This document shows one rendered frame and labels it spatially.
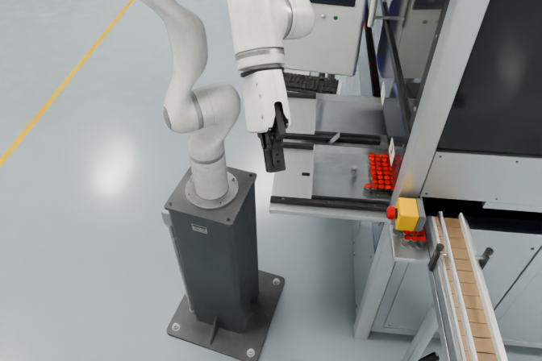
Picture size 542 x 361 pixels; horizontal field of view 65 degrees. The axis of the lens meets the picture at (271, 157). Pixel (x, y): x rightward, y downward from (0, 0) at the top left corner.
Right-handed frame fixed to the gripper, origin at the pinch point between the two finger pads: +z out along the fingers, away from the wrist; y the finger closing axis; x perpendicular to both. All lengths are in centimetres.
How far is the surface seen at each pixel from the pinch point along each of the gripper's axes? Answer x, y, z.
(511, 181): 79, -19, 20
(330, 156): 52, -75, 10
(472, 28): 51, -3, -20
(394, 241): 53, -41, 37
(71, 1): -34, -461, -166
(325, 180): 45, -67, 18
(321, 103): 64, -99, -10
